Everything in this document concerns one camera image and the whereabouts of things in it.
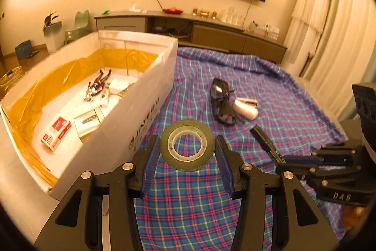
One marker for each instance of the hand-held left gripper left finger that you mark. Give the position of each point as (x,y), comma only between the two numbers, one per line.
(149,162)

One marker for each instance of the white stapler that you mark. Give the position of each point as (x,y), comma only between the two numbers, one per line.
(246,111)

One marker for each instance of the wide amber glass jar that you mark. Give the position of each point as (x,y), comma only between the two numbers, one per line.
(204,13)

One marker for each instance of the small green item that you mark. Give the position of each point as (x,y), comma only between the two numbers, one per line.
(106,12)

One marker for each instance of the box of small bottles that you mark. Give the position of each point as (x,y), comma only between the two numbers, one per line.
(268,31)

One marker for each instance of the pale pleated curtain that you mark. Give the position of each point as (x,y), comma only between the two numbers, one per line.
(343,33)

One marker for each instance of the potted plant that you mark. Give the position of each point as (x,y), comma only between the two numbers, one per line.
(52,33)

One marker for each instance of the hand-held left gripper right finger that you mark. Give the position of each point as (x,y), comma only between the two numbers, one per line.
(224,165)

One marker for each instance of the gold metal box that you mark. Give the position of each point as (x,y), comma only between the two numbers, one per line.
(88,124)

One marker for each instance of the cluster of clear glasses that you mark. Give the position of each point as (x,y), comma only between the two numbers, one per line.
(230,17)

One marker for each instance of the white paper tag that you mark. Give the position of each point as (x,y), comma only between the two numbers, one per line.
(119,85)

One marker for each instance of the white tasselled cover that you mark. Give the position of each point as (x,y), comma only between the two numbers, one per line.
(311,4)

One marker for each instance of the black marker pen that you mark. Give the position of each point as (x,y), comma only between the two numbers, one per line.
(265,142)

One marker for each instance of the white power strip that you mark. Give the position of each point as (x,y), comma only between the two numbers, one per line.
(138,8)

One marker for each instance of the grey low cabinet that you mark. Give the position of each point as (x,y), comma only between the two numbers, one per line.
(217,36)

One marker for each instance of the red tray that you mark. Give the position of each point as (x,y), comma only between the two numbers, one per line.
(172,10)

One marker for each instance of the red staple box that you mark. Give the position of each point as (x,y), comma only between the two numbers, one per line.
(55,133)

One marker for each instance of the white cardboard box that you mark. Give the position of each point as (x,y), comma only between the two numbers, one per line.
(141,109)

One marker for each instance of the green tape roll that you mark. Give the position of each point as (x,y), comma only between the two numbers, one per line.
(166,145)

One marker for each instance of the blue basket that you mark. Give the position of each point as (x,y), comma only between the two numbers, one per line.
(23,49)

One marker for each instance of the blue plaid tablecloth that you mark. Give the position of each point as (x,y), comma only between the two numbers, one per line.
(191,86)

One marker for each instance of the green plastic chair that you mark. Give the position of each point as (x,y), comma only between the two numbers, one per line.
(80,21)

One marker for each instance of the black safety glasses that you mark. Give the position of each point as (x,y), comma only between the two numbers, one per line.
(224,109)

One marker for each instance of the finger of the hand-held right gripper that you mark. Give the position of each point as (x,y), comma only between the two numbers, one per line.
(332,174)
(296,159)

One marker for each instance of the person's right hand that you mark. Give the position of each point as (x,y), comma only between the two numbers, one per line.
(354,215)

